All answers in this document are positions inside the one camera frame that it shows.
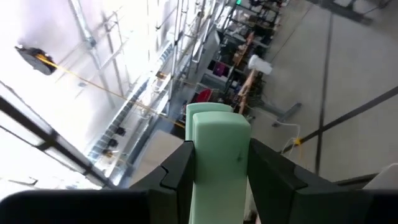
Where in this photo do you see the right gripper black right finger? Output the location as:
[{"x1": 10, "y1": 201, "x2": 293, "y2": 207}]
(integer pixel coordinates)
[{"x1": 248, "y1": 138, "x2": 398, "y2": 224}]

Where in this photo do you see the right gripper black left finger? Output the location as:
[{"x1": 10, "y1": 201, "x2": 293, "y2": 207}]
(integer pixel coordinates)
[{"x1": 0, "y1": 139, "x2": 196, "y2": 224}]

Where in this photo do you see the mint green staple remover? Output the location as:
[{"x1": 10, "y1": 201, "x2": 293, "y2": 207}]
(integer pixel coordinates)
[{"x1": 185, "y1": 102, "x2": 252, "y2": 224}]

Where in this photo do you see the white trash can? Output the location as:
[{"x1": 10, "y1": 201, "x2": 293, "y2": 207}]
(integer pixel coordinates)
[{"x1": 248, "y1": 54, "x2": 274, "y2": 75}]

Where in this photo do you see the white floor cable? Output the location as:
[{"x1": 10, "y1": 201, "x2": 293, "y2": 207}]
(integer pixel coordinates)
[{"x1": 273, "y1": 119, "x2": 302, "y2": 156}]

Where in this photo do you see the black aluminium table frame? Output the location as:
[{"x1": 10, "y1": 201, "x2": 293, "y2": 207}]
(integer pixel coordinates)
[{"x1": 334, "y1": 172, "x2": 381, "y2": 187}]

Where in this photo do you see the yellow hanging cord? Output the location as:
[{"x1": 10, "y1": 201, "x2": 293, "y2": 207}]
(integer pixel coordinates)
[{"x1": 37, "y1": 54, "x2": 187, "y2": 129}]

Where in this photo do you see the black ceiling cable reel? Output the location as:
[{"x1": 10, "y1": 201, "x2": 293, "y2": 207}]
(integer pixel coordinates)
[{"x1": 15, "y1": 45, "x2": 58, "y2": 76}]

